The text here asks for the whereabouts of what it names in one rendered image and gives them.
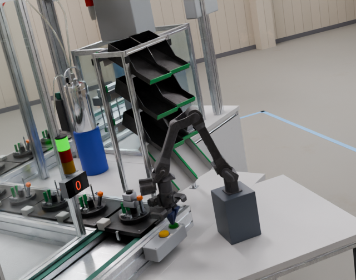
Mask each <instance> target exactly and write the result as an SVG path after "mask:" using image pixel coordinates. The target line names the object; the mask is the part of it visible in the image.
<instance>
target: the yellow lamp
mask: <svg viewBox="0 0 356 280"><path fill-rule="evenodd" d="M61 164H62V168H63V172H64V174H71V173H74V172H75V171H76V167H75V164H74V161H73V160H72V161H70V162H67V163H61Z"/></svg>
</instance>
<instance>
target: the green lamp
mask: <svg viewBox="0 0 356 280"><path fill-rule="evenodd" d="M55 141H56V145H57V149H58V151H59V152H62V151H66V150H68V149H70V144H69V141H68V137H66V138H64V139H59V140H56V139H55Z"/></svg>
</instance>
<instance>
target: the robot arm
mask: <svg viewBox="0 0 356 280"><path fill-rule="evenodd" d="M190 125H193V127H194V128H195V129H196V130H197V131H198V133H199V135H200V136H201V138H202V140H203V141H204V144H205V145H206V147H207V149H208V150H209V152H210V154H211V156H212V159H213V161H212V162H211V165H212V166H213V168H214V170H215V172H216V174H217V175H220V177H222V178H223V179H224V186H225V189H223V190H222V191H223V192H225V193H226V194H227V195H228V196H230V195H232V194H235V193H239V192H242V191H243V190H242V189H241V188H239V185H238V178H239V175H238V173H237V172H236V170H235V169H234V168H233V167H232V166H230V165H229V163H228V162H227V160H226V159H225V158H224V157H223V156H222V155H221V153H220V152H219V150H218V148H217V146H216V145H215V143H214V141H213V140H212V138H211V135H210V134H209V132H208V130H207V128H206V126H205V122H204V119H203V116H202V114H201V112H200V111H199V109H198V108H197V107H195V106H190V107H189V108H187V110H186V111H184V112H183V113H181V114H180V115H179V116H177V117H176V118H175V119H173V120H171V121H170V123H169V128H168V131H167V134H166V138H165V141H164V145H163V148H162V151H161V153H160V155H159V156H158V158H157V160H156V162H155V164H154V170H153V172H152V174H151V177H150V178H145V179H139V187H140V193H141V196H145V195H149V194H154V193H155V192H156V190H157V188H156V183H157V185H158V189H159V194H158V195H156V196H154V197H152V198H149V199H148V200H147V204H148V205H149V207H154V206H156V205H159V207H161V206H162V208H161V209H160V208H156V209H155V210H153V211H152V212H151V213H150V215H151V218H152V219H159V220H163V219H165V218H167V219H168V220H169V222H170V223H171V225H173V224H174V223H175V219H176V216H177V213H178V210H179V208H180V206H177V202H178V201H179V200H181V201H182V202H185V201H186V200H187V197H186V195H185V194H183V193H176V192H175V191H173V188H172V183H171V180H173V179H176V178H175V175H174V174H171V173H170V160H171V154H172V150H173V148H174V144H175V141H176V137H177V134H178V132H179V130H180V129H182V128H185V127H188V126H190Z"/></svg>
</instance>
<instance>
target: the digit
mask: <svg viewBox="0 0 356 280"><path fill-rule="evenodd" d="M72 182H73V186H74V189H75V193H78V192H79V191H81V190H83V185H82V181H81V176H79V177H77V178H75V179H74V180H73V181H72Z"/></svg>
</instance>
